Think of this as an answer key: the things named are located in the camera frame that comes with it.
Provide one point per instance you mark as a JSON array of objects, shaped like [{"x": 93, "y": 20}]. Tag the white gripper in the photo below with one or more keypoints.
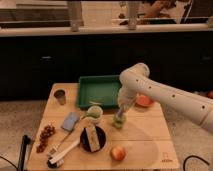
[{"x": 123, "y": 108}]

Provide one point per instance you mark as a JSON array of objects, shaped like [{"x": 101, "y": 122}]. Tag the grey towel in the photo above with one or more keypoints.
[{"x": 120, "y": 113}]

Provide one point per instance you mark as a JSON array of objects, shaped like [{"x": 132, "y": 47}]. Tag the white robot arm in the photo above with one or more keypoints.
[{"x": 135, "y": 80}]

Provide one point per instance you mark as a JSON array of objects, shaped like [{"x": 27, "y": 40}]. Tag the green plastic cup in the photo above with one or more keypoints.
[{"x": 118, "y": 121}]

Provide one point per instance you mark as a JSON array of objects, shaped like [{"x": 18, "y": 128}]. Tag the small metal cup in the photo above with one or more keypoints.
[{"x": 60, "y": 96}]

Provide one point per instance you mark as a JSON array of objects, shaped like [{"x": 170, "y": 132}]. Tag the orange bowl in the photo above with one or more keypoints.
[{"x": 144, "y": 101}]

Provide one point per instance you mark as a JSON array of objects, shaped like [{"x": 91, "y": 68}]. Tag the green plastic tray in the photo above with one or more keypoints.
[{"x": 98, "y": 89}]

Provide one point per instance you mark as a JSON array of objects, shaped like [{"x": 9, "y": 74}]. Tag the wooden block on plate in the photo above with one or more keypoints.
[{"x": 92, "y": 138}]

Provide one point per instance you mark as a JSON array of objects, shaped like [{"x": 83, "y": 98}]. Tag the orange apple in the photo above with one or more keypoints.
[{"x": 118, "y": 153}]

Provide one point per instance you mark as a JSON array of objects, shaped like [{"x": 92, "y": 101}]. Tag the blue sponge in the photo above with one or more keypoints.
[{"x": 70, "y": 121}]

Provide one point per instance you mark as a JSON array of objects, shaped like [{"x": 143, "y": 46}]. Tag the red grape bunch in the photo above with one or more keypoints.
[{"x": 46, "y": 133}]

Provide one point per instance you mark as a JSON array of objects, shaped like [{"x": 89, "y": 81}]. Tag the metal fork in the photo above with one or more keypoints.
[{"x": 55, "y": 148}]

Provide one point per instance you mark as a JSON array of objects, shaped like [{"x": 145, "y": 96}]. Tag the white handled brush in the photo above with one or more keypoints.
[{"x": 57, "y": 160}]

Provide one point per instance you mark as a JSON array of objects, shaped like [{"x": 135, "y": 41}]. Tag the black clamp post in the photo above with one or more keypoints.
[{"x": 25, "y": 142}]

